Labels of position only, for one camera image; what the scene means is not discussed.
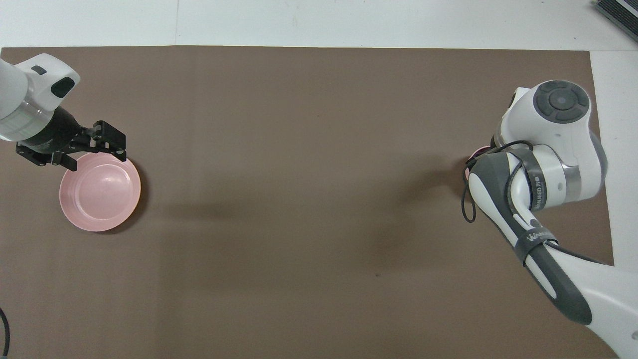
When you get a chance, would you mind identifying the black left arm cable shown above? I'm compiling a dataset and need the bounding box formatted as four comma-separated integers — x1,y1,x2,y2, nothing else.
0,308,11,352

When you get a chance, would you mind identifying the pink bowl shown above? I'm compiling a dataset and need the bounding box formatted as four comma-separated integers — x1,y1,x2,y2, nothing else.
465,146,496,182

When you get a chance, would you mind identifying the brown table mat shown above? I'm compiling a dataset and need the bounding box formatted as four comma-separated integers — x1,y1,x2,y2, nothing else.
0,46,627,359

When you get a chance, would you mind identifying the grey ribbed device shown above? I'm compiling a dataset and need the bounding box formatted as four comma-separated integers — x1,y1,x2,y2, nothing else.
596,0,638,29

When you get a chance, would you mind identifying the pink plate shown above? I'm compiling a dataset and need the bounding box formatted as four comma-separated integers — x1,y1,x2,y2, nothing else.
59,151,142,232

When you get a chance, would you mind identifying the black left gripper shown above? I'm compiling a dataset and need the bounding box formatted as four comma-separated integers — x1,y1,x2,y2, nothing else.
15,107,128,172

